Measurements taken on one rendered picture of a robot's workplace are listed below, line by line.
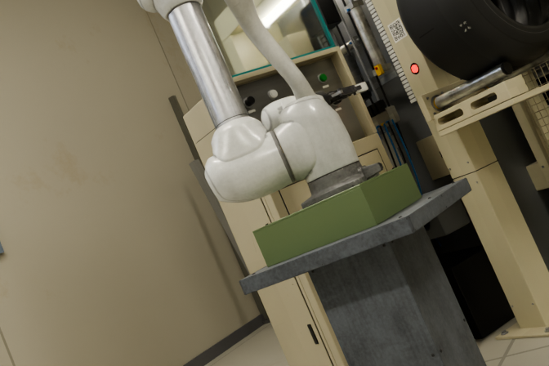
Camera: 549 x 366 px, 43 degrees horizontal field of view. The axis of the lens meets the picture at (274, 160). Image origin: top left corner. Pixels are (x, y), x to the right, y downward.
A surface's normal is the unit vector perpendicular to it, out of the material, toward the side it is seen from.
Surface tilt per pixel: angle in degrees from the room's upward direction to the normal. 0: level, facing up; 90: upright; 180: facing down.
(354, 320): 90
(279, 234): 90
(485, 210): 90
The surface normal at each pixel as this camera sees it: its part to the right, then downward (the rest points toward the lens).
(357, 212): -0.49, 0.15
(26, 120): 0.77, -0.37
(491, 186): 0.45, -0.26
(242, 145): -0.11, -0.25
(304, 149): -0.09, 0.00
